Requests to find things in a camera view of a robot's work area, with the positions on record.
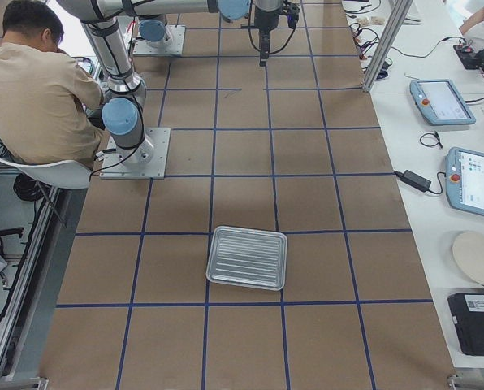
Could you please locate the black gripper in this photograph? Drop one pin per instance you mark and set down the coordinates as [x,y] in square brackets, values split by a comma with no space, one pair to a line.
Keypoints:
[265,17]

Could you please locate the silver ribbed metal tray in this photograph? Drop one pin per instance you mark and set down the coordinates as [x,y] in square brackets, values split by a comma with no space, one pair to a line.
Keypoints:
[247,258]

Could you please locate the far teach pendant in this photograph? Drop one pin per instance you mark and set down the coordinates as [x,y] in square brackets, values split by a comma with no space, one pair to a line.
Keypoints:
[440,103]

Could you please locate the teach pendant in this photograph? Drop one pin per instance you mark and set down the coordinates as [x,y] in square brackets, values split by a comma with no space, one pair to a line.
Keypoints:
[465,180]
[440,103]

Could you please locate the black power adapter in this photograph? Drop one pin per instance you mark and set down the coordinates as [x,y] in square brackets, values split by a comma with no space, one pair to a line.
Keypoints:
[414,180]

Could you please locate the person in beige shirt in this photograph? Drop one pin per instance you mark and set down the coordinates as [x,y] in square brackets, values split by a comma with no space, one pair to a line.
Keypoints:
[44,92]

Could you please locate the white chair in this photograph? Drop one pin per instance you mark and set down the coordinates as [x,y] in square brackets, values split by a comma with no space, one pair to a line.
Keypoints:
[66,174]

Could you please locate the near teach pendant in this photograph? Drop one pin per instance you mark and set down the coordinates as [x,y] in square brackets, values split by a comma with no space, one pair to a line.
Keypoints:
[465,180]

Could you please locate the beige round plate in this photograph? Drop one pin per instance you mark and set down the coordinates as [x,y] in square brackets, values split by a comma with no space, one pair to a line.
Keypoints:
[468,253]

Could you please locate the black laptop box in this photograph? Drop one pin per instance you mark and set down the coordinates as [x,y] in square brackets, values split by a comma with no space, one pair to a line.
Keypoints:
[467,310]

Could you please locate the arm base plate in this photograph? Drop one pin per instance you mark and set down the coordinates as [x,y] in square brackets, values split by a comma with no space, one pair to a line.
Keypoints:
[174,49]
[149,160]

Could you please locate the aluminium frame post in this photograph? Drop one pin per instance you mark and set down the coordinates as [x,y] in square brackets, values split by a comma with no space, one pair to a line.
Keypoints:
[392,27]

